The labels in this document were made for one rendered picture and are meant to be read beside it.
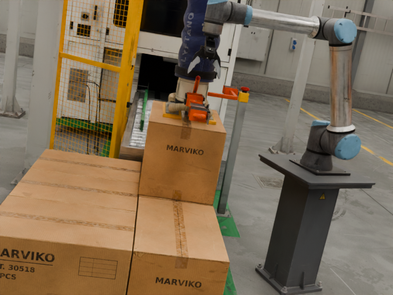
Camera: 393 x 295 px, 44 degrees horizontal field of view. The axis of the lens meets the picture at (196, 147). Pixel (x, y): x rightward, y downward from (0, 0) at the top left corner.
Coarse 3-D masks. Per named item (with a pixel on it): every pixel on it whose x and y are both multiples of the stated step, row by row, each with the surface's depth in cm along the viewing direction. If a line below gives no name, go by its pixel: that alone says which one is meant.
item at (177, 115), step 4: (164, 104) 281; (164, 108) 269; (164, 112) 258; (168, 112) 258; (176, 112) 261; (180, 112) 266; (164, 116) 256; (168, 116) 256; (172, 116) 256; (176, 116) 256; (180, 116) 256
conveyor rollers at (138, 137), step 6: (138, 102) 509; (150, 102) 517; (138, 108) 473; (150, 108) 483; (138, 114) 447; (138, 120) 421; (144, 120) 430; (138, 126) 396; (144, 126) 404; (132, 132) 378; (138, 132) 378; (144, 132) 387; (132, 138) 360; (138, 138) 361; (144, 138) 370; (132, 144) 343; (138, 144) 345; (144, 144) 352
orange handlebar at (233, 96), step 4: (208, 92) 274; (212, 92) 275; (232, 92) 288; (212, 96) 275; (216, 96) 275; (220, 96) 275; (224, 96) 275; (228, 96) 275; (232, 96) 276; (236, 96) 277; (192, 100) 236; (196, 100) 237; (196, 116) 207; (200, 116) 207; (204, 116) 208
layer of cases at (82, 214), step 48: (48, 192) 235; (96, 192) 245; (0, 240) 187; (48, 240) 189; (96, 240) 196; (144, 240) 203; (192, 240) 211; (0, 288) 192; (48, 288) 194; (96, 288) 196; (144, 288) 198; (192, 288) 199
